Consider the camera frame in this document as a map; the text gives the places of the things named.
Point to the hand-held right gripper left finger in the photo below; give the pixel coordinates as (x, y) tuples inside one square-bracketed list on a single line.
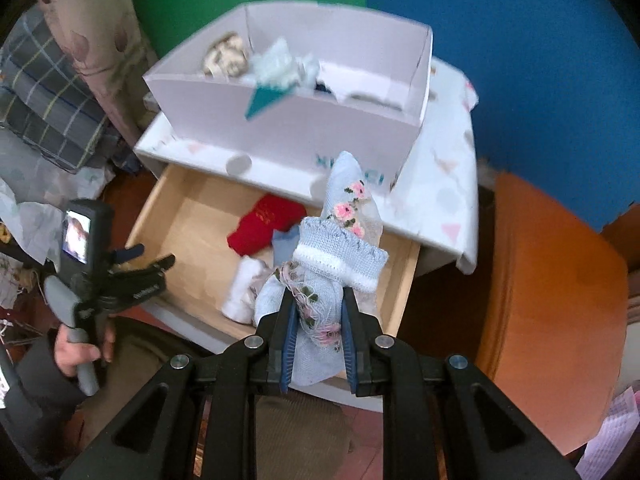
[(286, 355)]

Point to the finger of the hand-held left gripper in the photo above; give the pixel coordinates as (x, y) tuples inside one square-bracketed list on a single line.
[(155, 266), (131, 252)]

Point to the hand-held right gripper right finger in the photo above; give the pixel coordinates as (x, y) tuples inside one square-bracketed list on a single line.
[(350, 355)]

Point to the wooden drawer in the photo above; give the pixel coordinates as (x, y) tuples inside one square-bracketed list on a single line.
[(200, 220)]

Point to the light blue floral underwear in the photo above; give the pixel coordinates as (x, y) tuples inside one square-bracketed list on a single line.
[(320, 280)]

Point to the white underwear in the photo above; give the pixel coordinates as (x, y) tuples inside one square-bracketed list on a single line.
[(242, 285)]

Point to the red underwear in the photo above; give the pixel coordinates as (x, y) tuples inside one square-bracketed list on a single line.
[(260, 225)]

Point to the white cardboard box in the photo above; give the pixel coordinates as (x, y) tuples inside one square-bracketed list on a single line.
[(300, 130)]

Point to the grey-beige lace underwear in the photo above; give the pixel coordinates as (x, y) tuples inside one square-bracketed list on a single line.
[(225, 55)]

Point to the pale grey-green underwear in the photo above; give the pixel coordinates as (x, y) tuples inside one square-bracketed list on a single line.
[(277, 65)]

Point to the navy patterned underwear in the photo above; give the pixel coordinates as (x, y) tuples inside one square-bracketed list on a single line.
[(324, 90)]

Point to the person's left forearm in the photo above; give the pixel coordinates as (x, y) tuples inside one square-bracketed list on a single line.
[(35, 400)]

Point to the person's left hand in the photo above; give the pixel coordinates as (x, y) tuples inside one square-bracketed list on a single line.
[(67, 355)]

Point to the crumpled white bag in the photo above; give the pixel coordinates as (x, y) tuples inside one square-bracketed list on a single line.
[(30, 215)]

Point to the pale floral bedding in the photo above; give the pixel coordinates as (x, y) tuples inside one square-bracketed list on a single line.
[(30, 160)]

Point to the grey plaid blanket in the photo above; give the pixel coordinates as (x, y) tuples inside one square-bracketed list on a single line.
[(45, 110)]

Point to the orange wooden chair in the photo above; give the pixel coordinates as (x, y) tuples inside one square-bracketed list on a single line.
[(550, 300)]

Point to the white dresser with patterned cover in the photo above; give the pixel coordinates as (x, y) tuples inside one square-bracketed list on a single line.
[(445, 160)]

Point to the beige floral fabric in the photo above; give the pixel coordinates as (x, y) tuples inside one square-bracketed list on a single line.
[(95, 20)]

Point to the white cloth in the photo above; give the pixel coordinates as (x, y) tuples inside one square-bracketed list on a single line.
[(360, 82)]

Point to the pink checkered cloth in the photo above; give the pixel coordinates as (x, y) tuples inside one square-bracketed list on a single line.
[(620, 430)]

